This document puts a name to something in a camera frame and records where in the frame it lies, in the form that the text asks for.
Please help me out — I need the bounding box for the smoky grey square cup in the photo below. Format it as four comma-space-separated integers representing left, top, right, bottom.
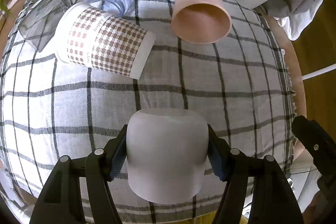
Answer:
18, 0, 73, 52

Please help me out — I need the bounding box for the houndstooth paper cup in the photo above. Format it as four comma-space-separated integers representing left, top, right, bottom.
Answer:
54, 2, 155, 80

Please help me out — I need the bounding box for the checkered white black tablecloth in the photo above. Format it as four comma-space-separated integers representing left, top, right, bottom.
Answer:
0, 0, 297, 224

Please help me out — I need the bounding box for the white frosted cup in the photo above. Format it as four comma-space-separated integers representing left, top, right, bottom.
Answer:
126, 109, 209, 204

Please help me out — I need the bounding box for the pink plastic cup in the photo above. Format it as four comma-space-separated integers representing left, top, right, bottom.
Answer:
171, 0, 232, 44

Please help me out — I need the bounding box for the white curved floor lamp pole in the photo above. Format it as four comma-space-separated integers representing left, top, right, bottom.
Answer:
302, 64, 336, 81

